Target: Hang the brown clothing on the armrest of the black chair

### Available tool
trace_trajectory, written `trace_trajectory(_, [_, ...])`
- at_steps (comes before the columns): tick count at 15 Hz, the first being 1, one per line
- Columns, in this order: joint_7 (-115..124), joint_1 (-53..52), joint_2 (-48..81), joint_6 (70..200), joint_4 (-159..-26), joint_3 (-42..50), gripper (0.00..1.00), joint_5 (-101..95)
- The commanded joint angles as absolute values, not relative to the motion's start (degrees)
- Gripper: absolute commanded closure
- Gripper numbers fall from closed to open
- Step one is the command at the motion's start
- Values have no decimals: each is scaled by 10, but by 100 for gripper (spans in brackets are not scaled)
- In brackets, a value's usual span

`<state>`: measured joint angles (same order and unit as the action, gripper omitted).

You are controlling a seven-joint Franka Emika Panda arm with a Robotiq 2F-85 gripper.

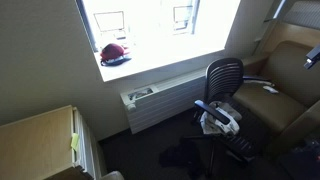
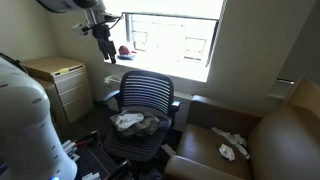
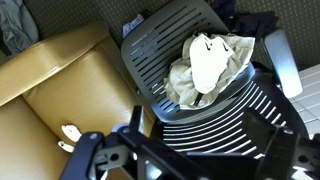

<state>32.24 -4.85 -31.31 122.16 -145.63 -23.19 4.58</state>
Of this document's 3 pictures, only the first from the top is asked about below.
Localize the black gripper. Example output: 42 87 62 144
303 44 320 70

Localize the black office chair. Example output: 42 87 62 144
181 57 268 179

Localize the white patterned clothing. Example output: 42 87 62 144
199 111 240 137

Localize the brown leather armchair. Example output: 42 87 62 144
233 39 320 158

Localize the white radiator heater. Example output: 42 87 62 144
119 68 208 135

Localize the black cloth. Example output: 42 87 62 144
159 136 204 178

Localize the red cap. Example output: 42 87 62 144
100 42 130 62

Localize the grey rounded object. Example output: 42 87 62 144
98 170 125 180

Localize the yellow sticky note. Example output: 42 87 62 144
70 132 80 151

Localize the brown wooden furniture piece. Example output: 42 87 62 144
44 165 94 180

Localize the light wooden filing cabinet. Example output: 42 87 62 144
0 104 103 180

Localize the tan wooden wall panel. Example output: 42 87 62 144
261 20 320 56

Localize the window with dark frame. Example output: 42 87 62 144
75 0 243 83

